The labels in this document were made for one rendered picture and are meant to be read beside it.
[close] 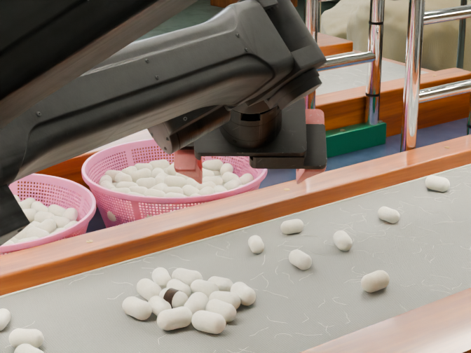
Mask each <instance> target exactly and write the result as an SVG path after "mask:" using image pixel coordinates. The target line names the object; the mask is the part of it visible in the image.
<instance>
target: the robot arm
mask: <svg viewBox="0 0 471 353"><path fill-rule="evenodd" d="M197 1H198V0H0V246H1V245H3V244H4V243H6V242H7V241H9V240H10V239H11V238H13V237H14V236H16V235H17V234H18V233H19V232H21V231H22V230H23V229H25V228H26V227H27V226H28V225H29V224H30V222H29V220H28V218H27V217H26V215H25V213H24V212H23V210H22V208H21V206H20V205H19V203H18V201H17V200H16V199H15V196H14V195H13V193H12V192H11V190H10V188H9V187H8V186H9V185H10V184H12V183H13V182H15V181H17V180H19V179H22V178H24V177H26V176H28V175H30V174H33V173H35V172H38V171H41V170H43V169H46V168H48V167H51V166H53V165H56V164H58V163H61V162H64V161H66V160H68V159H71V158H74V157H76V156H78V155H81V154H84V153H87V152H89V151H91V150H94V149H96V148H99V147H101V146H104V145H107V144H110V143H111V142H114V141H117V140H119V139H122V138H124V137H127V136H130V135H132V134H134V133H137V132H140V131H142V130H145V129H147V130H148V131H149V133H150V135H151V136H152V137H153V139H154V141H155V142H156V143H157V144H158V145H159V147H160V148H161V149H162V150H163V151H164V152H166V153H167V154H169V155H170V154H172V153H175V156H174V168H175V171H176V172H177V173H180V174H183V175H184V176H187V177H190V178H192V179H194V180H195V181H197V182H198V183H199V184H202V183H203V161H202V156H249V157H250V167H252V168H254V169H296V183H297V184H299V183H301V182H302V181H304V180H305V179H307V178H310V177H313V176H315V175H317V174H320V173H323V172H324V171H325V170H326V166H327V145H326V132H325V118H324V113H323V111H322V110H320V109H306V108H305V98H304V97H305V96H307V95H309V94H310V93H312V92H314V91H315V90H316V89H317V88H318V87H319V86H321V85H322V81H321V80H320V78H319V76H320V75H319V73H318V71H317V69H318V68H320V67H321V66H322V65H323V64H324V63H325V62H326V61H327V59H326V57H325V56H324V54H323V53H322V51H321V50H320V47H319V46H318V44H317V43H316V41H315V39H314V38H313V36H312V35H311V33H310V32H309V30H308V28H307V26H306V25H305V23H304V22H303V20H302V19H301V17H300V15H299V14H298V12H297V11H296V9H295V7H294V6H293V4H292V2H291V1H290V0H240V1H238V2H237V3H235V4H231V5H229V6H227V7H225V8H224V9H223V10H222V11H220V12H218V13H217V14H216V15H214V16H213V17H211V18H210V19H209V20H208V21H207V22H204V23H202V24H200V25H196V26H192V27H188V28H185V29H180V30H177V31H174V32H170V33H167V34H162V35H159V36H155V37H151V38H149V39H144V40H141V41H136V40H137V39H138V38H140V37H141V36H143V35H145V34H146V33H148V32H150V31H151V30H152V29H154V28H156V27H157V26H158V25H161V24H162V23H164V22H165V21H166V20H168V19H170V18H171V17H173V16H174V15H176V14H178V13H179V12H181V11H182V10H184V9H185V8H187V7H189V6H190V5H191V4H193V3H195V2H197ZM133 41H136V42H133Z"/></svg>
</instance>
